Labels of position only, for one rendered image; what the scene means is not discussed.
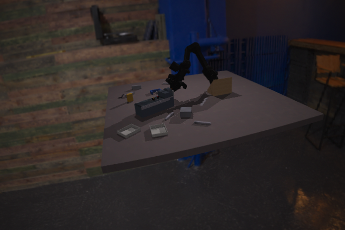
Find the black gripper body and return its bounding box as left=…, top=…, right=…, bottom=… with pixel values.
left=165, top=73, right=187, bottom=89

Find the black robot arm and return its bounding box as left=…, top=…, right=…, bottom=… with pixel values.
left=168, top=42, right=218, bottom=84

